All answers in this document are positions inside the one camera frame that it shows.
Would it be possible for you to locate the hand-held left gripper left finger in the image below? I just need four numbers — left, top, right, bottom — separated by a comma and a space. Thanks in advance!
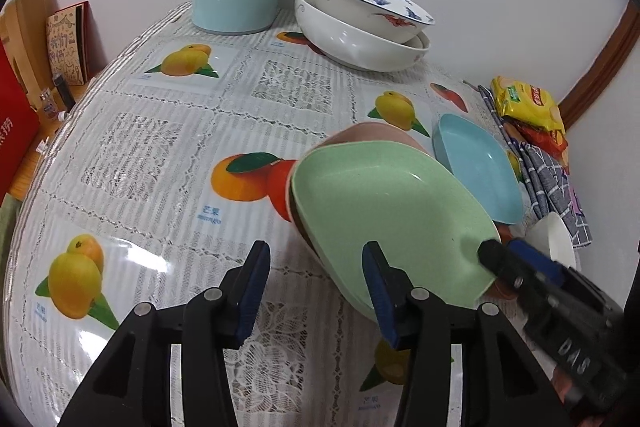
57, 240, 272, 427

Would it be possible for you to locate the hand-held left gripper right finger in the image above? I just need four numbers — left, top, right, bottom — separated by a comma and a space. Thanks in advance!
361, 241, 571, 427

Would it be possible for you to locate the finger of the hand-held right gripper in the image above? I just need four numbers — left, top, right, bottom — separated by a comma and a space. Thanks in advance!
507, 238, 571, 283
477, 239, 531, 293

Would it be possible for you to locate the small white bowl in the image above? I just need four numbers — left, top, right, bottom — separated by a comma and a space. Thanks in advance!
525, 212, 581, 270

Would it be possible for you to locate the green plate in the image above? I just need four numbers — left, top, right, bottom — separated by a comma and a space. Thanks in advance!
291, 142, 502, 323

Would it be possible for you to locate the blue plate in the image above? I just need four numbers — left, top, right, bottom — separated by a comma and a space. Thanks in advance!
431, 113, 525, 225

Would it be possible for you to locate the pink plate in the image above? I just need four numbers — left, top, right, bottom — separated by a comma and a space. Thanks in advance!
285, 122, 431, 258

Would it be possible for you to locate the grey checked cloth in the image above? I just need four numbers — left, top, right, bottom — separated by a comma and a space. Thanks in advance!
477, 84, 593, 248

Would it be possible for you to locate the red chip bag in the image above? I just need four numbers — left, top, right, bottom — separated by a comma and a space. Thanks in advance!
502, 119, 571, 168

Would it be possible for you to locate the yellow chip bag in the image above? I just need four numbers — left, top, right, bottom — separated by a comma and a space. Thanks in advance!
491, 76, 566, 135

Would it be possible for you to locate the fruit print lace tablecloth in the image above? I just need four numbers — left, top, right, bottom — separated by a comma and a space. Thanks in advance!
2, 2, 591, 427

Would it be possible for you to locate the wooden door trim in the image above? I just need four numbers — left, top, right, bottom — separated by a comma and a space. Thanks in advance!
557, 0, 640, 130

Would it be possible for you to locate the large white bowl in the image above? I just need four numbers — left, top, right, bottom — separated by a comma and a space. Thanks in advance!
295, 0, 431, 72

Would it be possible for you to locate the small black bottle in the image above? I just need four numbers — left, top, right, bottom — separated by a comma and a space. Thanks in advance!
52, 74, 74, 108

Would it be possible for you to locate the red box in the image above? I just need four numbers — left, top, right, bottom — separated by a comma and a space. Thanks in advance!
0, 42, 41, 198

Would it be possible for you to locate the floral print bowl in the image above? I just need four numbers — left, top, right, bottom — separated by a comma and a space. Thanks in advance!
308, 0, 436, 44

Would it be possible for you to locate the printed cardboard box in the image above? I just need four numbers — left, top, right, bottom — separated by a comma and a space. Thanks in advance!
46, 1, 92, 86

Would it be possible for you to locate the wooden board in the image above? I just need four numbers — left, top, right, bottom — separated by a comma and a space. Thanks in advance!
0, 0, 56, 108

